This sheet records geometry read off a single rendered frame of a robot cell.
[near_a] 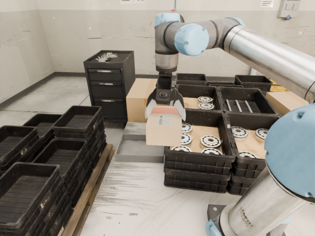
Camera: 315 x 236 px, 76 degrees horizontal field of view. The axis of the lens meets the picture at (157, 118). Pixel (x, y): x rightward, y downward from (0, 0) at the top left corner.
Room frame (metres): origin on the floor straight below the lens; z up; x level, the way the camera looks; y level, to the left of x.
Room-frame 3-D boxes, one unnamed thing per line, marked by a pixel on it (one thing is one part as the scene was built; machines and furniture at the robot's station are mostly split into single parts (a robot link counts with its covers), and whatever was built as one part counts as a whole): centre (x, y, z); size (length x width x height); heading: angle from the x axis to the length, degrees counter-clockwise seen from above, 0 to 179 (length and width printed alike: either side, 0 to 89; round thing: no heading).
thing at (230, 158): (0.84, -0.20, 0.92); 0.40 x 0.30 x 0.02; 171
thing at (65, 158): (1.16, 0.74, 0.31); 0.40 x 0.30 x 0.34; 175
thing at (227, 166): (0.84, -0.20, 0.87); 0.40 x 0.30 x 0.11; 171
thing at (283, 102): (1.18, -0.96, 0.80); 0.40 x 0.30 x 0.20; 3
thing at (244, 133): (0.92, -0.44, 0.86); 0.10 x 0.10 x 0.01
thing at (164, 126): (0.64, -0.03, 1.08); 0.16 x 0.12 x 0.07; 175
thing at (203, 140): (0.83, -0.27, 0.86); 0.10 x 0.10 x 0.01
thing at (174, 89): (0.67, -0.03, 1.24); 0.09 x 0.08 x 0.12; 175
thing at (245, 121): (0.80, -0.50, 0.87); 0.40 x 0.30 x 0.11; 171
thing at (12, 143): (1.19, 1.14, 0.37); 0.40 x 0.30 x 0.45; 175
